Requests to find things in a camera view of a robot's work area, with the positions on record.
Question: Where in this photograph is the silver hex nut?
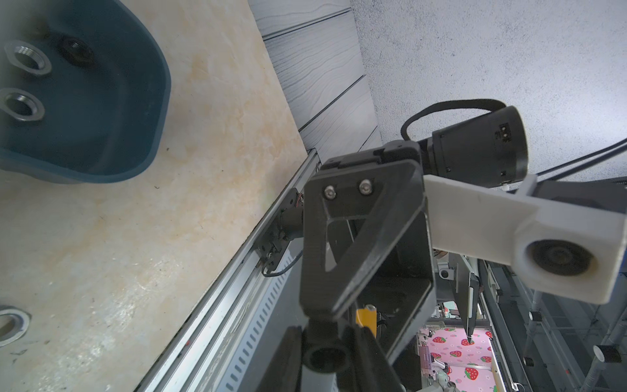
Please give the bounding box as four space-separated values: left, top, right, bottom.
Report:
1 88 46 123
1 305 31 347
3 40 52 77

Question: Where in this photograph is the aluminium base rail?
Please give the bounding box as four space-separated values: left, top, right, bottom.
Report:
136 150 321 391

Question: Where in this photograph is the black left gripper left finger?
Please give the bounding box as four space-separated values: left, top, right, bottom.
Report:
256 327 303 392

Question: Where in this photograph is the black hex nut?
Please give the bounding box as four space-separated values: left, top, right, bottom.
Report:
57 36 96 67
302 336 350 374

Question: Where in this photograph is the teal plastic storage box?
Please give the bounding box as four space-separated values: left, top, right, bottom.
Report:
1 1 171 184

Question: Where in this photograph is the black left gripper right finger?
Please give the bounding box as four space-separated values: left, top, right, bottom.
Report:
349 327 405 391

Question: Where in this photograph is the pink strawberry pattern cloth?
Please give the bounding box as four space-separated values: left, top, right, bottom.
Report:
419 327 502 391

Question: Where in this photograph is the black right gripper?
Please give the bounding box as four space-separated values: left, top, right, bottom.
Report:
300 140 425 321

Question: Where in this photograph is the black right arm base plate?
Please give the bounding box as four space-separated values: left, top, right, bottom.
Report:
253 188 304 278

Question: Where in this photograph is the yellow plastic object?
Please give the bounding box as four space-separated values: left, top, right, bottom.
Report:
355 304 378 337

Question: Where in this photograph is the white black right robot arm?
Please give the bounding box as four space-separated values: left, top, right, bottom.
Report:
300 100 527 362

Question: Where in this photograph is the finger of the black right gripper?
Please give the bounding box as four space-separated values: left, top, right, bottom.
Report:
357 212 435 363

